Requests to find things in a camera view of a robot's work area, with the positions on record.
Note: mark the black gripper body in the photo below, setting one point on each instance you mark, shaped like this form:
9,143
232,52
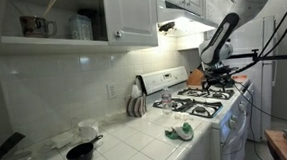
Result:
217,72

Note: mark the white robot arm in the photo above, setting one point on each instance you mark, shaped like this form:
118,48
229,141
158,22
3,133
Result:
245,3

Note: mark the white cupboard door with knob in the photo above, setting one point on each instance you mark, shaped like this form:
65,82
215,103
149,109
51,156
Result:
131,17

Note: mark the silver cupboard knob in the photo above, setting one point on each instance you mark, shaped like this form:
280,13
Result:
118,34

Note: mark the dark teal kettle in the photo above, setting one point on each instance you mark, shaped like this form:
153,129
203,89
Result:
229,83

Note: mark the wooden knife block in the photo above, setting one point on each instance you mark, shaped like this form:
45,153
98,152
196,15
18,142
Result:
195,77

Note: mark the white refrigerator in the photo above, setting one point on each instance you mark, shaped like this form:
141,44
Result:
260,83

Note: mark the white crumpled paper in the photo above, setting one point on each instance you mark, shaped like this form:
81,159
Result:
182,116

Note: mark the white gas stove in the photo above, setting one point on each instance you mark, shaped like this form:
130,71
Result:
226,125

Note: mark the clear plastic water bottle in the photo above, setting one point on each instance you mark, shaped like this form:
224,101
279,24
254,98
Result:
166,102

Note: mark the green white cloth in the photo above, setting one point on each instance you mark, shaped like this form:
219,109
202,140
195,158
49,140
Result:
182,132

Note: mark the white range hood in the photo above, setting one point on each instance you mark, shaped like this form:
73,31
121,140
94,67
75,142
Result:
179,16

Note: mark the white tissue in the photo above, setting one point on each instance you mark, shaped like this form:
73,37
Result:
135,91

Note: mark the striped tissue box cover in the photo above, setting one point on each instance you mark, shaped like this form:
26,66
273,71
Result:
136,106

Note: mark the white printed mug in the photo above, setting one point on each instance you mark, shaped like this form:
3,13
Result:
88,128

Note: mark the blue glass jar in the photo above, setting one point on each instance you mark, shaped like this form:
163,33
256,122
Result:
80,27

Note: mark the small black measuring cup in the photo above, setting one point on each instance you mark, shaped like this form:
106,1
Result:
79,155

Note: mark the white folded paper towel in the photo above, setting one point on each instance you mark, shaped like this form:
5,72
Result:
62,140

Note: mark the wooden chopsticks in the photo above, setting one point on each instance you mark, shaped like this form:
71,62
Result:
49,6

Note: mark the brown ceramic mug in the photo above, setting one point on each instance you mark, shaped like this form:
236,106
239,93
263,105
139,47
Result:
33,26

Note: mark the black camera boom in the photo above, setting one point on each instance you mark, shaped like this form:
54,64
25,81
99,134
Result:
279,57

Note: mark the white wall outlet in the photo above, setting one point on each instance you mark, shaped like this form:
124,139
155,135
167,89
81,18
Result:
111,90

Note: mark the white wall cupboard shelf unit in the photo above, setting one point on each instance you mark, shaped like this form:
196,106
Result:
31,45

